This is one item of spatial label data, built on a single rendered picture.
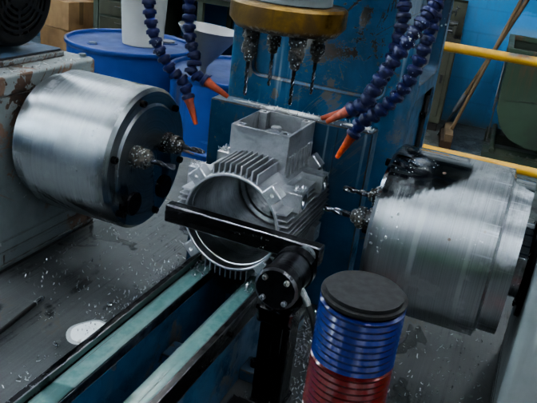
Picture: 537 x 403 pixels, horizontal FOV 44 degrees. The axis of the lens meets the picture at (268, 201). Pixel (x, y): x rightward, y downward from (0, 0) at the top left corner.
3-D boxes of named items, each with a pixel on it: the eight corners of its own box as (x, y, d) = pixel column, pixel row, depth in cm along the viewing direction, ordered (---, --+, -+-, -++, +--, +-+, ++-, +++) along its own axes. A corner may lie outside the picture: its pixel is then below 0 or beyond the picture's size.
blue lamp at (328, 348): (326, 321, 51) (335, 269, 49) (402, 345, 49) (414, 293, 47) (298, 361, 46) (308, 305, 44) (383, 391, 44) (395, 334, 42)
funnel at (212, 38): (193, 78, 279) (198, 17, 269) (245, 89, 272) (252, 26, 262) (163, 89, 257) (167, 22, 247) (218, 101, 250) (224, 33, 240)
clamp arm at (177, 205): (324, 261, 97) (172, 215, 105) (327, 242, 95) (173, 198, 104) (316, 270, 94) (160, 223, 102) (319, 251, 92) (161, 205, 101)
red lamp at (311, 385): (317, 369, 53) (326, 321, 51) (391, 395, 51) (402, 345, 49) (290, 413, 48) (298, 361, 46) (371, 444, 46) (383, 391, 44)
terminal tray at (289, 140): (255, 147, 118) (260, 108, 115) (311, 161, 114) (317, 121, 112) (224, 165, 107) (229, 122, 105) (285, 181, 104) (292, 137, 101)
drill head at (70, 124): (46, 164, 142) (45, 46, 132) (197, 207, 130) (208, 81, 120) (-47, 201, 120) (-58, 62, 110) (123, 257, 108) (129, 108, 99)
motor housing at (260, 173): (226, 219, 125) (236, 122, 118) (321, 247, 119) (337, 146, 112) (171, 261, 108) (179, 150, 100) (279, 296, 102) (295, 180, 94)
